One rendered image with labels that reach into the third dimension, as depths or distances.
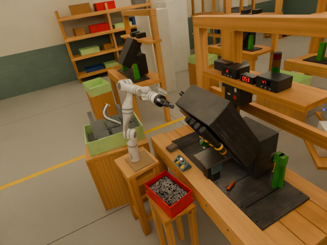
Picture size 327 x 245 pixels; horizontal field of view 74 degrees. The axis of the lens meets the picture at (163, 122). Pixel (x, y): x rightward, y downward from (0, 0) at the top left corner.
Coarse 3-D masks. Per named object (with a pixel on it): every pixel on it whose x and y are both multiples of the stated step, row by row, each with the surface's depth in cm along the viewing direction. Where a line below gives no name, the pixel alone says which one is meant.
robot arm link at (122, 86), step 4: (120, 80) 169; (124, 80) 169; (120, 84) 168; (124, 84) 164; (128, 84) 162; (120, 88) 169; (124, 88) 165; (128, 88) 161; (132, 88) 157; (132, 92) 159
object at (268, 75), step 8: (232, 64) 165; (240, 64) 162; (224, 72) 165; (232, 72) 158; (240, 72) 156; (272, 72) 139; (256, 80) 140; (264, 80) 134; (272, 80) 129; (280, 80) 127; (288, 80) 130; (264, 88) 136; (272, 88) 131; (280, 88) 129
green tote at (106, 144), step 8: (104, 120) 260; (120, 120) 267; (136, 120) 261; (88, 128) 257; (136, 128) 234; (112, 136) 228; (120, 136) 231; (144, 136) 242; (88, 144) 221; (96, 144) 225; (104, 144) 229; (112, 144) 232; (120, 144) 236; (96, 152) 229
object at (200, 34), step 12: (204, 36) 196; (228, 36) 161; (240, 36) 160; (204, 48) 201; (228, 48) 166; (240, 48) 164; (204, 60) 206; (228, 60) 170; (240, 60) 169; (204, 84) 217
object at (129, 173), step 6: (126, 156) 211; (120, 162) 204; (126, 162) 203; (156, 162) 197; (120, 168) 197; (126, 168) 196; (144, 168) 192; (150, 168) 195; (126, 174) 189; (132, 174) 188; (138, 174) 190
